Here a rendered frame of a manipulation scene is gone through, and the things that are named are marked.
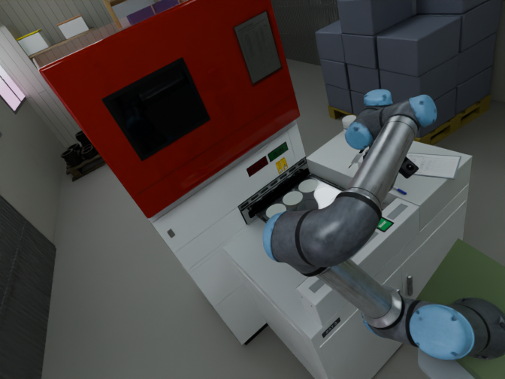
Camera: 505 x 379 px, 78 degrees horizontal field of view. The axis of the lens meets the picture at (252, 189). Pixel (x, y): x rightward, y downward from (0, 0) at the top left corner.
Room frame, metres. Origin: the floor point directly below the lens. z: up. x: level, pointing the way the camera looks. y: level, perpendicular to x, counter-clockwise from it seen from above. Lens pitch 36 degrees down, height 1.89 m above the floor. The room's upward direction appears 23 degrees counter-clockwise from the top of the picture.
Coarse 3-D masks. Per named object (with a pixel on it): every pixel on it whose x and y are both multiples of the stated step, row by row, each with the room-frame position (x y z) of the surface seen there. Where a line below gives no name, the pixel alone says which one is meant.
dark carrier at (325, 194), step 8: (312, 176) 1.27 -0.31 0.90; (296, 184) 1.26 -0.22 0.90; (320, 184) 1.19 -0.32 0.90; (328, 184) 1.16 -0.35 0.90; (288, 192) 1.23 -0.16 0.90; (312, 192) 1.16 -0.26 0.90; (320, 192) 1.14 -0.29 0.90; (328, 192) 1.11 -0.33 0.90; (336, 192) 1.09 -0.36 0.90; (280, 200) 1.19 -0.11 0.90; (304, 200) 1.13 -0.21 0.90; (312, 200) 1.10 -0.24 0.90; (320, 200) 1.08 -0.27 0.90; (328, 200) 1.06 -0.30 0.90; (288, 208) 1.12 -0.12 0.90; (296, 208) 1.09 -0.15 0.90; (304, 208) 1.07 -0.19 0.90; (312, 208) 1.05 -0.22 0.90; (320, 208) 1.03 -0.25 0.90; (264, 216) 1.13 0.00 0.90
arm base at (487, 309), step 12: (456, 300) 0.41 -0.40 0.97; (468, 300) 0.39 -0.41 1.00; (480, 300) 0.38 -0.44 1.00; (480, 312) 0.34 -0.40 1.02; (492, 312) 0.34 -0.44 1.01; (492, 324) 0.31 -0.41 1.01; (504, 324) 0.31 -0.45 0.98; (492, 336) 0.29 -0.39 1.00; (504, 336) 0.29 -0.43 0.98; (492, 348) 0.28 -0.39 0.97; (504, 348) 0.27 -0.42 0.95
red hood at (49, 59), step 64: (192, 0) 1.20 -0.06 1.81; (256, 0) 1.28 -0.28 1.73; (64, 64) 1.03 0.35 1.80; (128, 64) 1.09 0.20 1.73; (192, 64) 1.16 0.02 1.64; (256, 64) 1.25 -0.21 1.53; (128, 128) 1.05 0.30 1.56; (192, 128) 1.12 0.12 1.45; (256, 128) 1.22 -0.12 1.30; (128, 192) 1.01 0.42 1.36
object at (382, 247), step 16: (400, 208) 0.80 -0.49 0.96; (416, 208) 0.77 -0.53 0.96; (400, 224) 0.73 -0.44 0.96; (416, 224) 0.76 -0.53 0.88; (368, 240) 0.72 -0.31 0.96; (384, 240) 0.70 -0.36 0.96; (400, 240) 0.73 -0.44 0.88; (352, 256) 0.69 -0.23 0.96; (368, 256) 0.66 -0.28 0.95; (384, 256) 0.69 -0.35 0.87; (368, 272) 0.66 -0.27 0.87; (304, 288) 0.64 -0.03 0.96; (320, 288) 0.62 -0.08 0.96; (304, 304) 0.64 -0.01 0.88; (320, 304) 0.58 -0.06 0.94; (336, 304) 0.60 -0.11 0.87; (320, 320) 0.57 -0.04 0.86
